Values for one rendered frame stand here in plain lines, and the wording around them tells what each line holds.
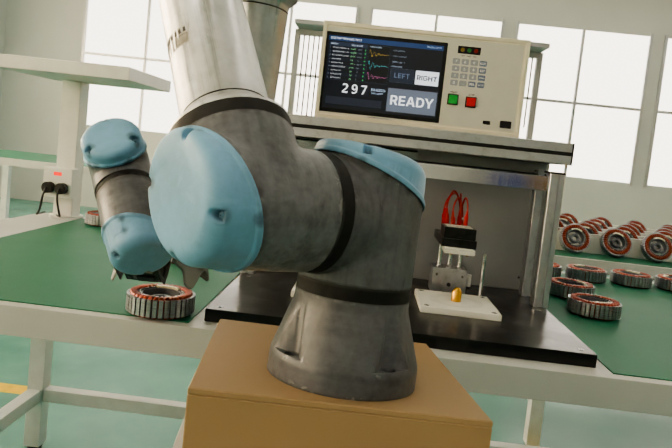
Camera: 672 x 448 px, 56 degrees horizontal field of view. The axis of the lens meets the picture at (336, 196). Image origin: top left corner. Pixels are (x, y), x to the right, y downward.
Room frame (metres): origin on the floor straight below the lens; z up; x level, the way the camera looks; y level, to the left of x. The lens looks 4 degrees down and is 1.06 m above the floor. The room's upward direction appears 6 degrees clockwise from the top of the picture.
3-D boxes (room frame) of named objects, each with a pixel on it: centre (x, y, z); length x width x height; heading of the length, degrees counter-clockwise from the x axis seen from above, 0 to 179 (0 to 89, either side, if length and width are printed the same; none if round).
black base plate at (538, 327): (1.25, -0.14, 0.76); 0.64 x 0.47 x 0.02; 88
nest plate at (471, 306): (1.23, -0.26, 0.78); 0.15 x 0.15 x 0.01; 88
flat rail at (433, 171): (1.34, -0.14, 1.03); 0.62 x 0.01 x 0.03; 88
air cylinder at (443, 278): (1.38, -0.26, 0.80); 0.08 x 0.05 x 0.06; 88
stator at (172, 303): (1.05, 0.27, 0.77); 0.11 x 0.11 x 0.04
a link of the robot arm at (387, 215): (0.64, -0.02, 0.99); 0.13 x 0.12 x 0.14; 128
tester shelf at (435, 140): (1.56, -0.15, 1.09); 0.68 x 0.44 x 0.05; 88
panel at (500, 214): (1.49, -0.15, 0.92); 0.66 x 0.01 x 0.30; 88
